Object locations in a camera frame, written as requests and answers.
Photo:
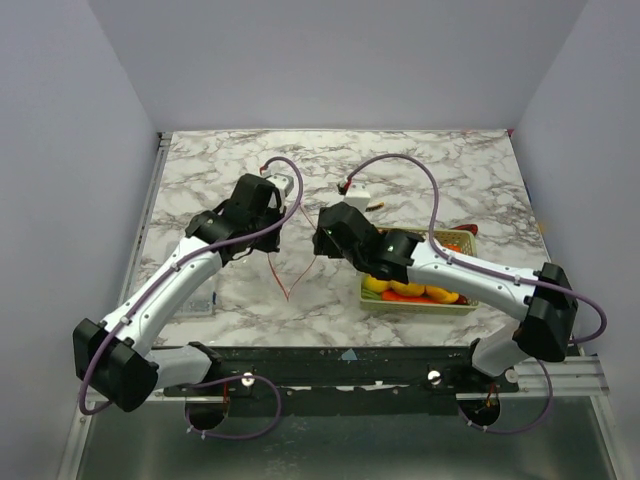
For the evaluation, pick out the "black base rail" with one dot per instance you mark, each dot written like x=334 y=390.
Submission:
x=339 y=381

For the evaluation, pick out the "red black tool behind basket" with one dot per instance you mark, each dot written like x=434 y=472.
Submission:
x=471 y=228

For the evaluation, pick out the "orange yellow toy fruit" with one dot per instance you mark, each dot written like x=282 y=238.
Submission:
x=374 y=285

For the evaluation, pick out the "green perforated plastic basket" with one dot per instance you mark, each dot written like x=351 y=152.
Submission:
x=466 y=241

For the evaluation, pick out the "yellow black needle-nose pliers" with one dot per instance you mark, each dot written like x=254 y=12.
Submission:
x=375 y=207

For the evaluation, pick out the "yellow toy mango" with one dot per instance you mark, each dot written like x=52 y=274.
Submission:
x=407 y=289

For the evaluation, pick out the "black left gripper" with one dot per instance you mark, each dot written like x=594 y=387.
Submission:
x=269 y=245

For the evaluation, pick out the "clear zip bag orange zipper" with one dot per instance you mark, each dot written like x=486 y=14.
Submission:
x=259 y=279

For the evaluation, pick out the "clear plastic box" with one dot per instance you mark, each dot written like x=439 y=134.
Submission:
x=201 y=303

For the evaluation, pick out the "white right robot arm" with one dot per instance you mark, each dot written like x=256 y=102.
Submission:
x=540 y=303

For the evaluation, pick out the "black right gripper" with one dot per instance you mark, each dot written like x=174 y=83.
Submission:
x=323 y=237

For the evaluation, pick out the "yellow toy bell pepper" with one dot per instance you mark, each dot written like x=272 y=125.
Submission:
x=440 y=295

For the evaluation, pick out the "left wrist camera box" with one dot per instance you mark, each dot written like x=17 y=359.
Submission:
x=283 y=187

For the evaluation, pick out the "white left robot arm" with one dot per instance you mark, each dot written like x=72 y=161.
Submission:
x=115 y=356

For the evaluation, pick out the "orange toy carrot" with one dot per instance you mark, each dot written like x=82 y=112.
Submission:
x=394 y=297

